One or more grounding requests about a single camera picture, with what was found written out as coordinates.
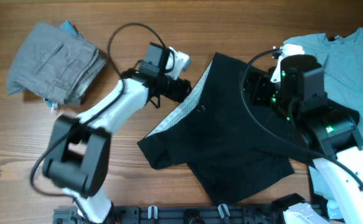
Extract black shorts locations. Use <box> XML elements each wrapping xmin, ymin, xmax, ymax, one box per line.
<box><xmin>138</xmin><ymin>53</ymin><xmax>313</xmax><ymax>204</ymax></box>

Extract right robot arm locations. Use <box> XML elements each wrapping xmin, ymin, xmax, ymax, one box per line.
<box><xmin>256</xmin><ymin>55</ymin><xmax>363</xmax><ymax>223</ymax></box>

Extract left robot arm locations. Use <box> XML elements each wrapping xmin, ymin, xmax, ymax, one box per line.
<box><xmin>42</xmin><ymin>43</ymin><xmax>192</xmax><ymax>223</ymax></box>

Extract light blue t-shirt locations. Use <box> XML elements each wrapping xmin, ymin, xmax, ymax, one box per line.
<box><xmin>283</xmin><ymin>27</ymin><xmax>363</xmax><ymax>220</ymax></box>

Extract folded grey trousers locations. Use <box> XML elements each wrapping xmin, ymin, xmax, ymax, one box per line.
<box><xmin>6</xmin><ymin>22</ymin><xmax>106</xmax><ymax>105</ymax></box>

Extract folded blue garment under trousers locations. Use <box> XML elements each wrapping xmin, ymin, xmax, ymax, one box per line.
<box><xmin>44</xmin><ymin>21</ymin><xmax>83</xmax><ymax>113</ymax></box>

